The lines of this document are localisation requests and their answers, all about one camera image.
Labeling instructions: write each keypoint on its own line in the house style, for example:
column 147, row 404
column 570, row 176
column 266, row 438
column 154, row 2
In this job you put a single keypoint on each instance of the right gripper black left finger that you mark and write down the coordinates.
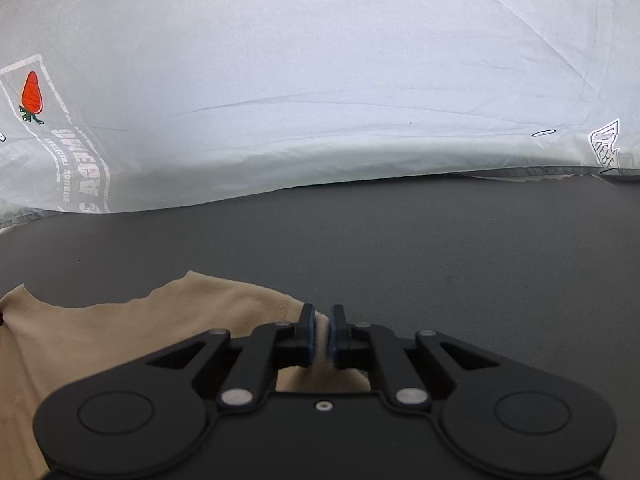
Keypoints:
column 236, row 371

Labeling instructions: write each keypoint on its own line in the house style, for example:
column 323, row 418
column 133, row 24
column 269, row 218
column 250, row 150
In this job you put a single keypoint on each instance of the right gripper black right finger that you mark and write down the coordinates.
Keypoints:
column 407, row 372

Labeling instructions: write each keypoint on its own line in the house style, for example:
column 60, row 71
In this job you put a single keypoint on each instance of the white printed backdrop sheet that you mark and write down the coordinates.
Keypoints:
column 128, row 105

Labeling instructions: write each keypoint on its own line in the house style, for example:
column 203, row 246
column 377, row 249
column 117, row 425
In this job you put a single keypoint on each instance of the beige long-sleeve shirt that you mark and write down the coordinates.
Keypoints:
column 45, row 347

